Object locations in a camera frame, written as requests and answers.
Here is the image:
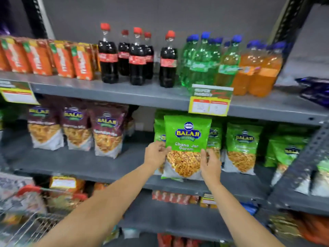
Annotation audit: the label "person's right hand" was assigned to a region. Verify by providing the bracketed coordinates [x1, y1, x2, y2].
[200, 148, 222, 187]

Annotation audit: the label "person's left hand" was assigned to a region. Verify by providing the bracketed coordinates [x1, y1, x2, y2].
[144, 140, 172, 170]

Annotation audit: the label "green snack pouch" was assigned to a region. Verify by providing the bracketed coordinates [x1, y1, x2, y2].
[161, 115, 212, 181]

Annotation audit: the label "person's left forearm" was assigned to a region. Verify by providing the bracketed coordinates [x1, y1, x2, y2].
[32, 162, 161, 247]

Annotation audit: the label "person's right forearm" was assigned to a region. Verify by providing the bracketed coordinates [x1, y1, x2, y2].
[204, 181, 286, 247]

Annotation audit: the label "row of green snack packets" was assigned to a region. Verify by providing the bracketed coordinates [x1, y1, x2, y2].
[153, 110, 329, 198]

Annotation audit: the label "small yellow shelf label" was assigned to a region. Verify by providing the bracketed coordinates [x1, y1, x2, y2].
[50, 177, 77, 190]
[200, 193, 218, 209]

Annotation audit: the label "row of red snack packs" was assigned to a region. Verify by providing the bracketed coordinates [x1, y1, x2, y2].
[152, 190, 200, 205]

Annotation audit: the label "yellow and green shelf label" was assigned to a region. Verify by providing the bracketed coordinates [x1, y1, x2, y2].
[0, 80, 40, 105]
[188, 84, 234, 117]

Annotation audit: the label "grey metal shelving unit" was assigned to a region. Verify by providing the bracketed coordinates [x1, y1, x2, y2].
[0, 0, 329, 247]

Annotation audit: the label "maroon snack packet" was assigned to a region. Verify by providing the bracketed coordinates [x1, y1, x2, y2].
[89, 103, 129, 159]
[28, 100, 65, 151]
[61, 101, 93, 151]

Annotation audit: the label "cola bottle with red cap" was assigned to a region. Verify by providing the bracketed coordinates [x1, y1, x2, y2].
[98, 23, 119, 84]
[159, 30, 178, 88]
[129, 27, 147, 86]
[143, 32, 155, 80]
[118, 29, 130, 77]

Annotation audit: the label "red packets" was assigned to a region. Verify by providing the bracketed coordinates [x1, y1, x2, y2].
[157, 233, 203, 247]

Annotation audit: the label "orange soda bottle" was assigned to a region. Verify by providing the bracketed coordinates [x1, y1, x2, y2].
[231, 40, 261, 96]
[248, 41, 287, 98]

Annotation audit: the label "group of green soda bottles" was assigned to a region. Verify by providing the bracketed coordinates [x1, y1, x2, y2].
[179, 32, 243, 88]

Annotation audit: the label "dark metal shelving unit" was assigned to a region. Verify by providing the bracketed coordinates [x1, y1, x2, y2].
[265, 0, 329, 247]

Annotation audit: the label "golden snack bags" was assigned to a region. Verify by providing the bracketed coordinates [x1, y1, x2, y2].
[267, 215, 302, 238]

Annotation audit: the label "dark blue packets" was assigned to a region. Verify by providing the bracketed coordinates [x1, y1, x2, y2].
[295, 77, 329, 109]

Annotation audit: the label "orange snack bags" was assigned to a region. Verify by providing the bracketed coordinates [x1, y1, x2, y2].
[296, 213, 329, 246]

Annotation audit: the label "row of orange juice cartons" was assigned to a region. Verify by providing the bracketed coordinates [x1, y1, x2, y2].
[0, 35, 101, 81]

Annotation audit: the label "wire shopping cart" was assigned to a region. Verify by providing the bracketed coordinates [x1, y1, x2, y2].
[0, 185, 89, 247]

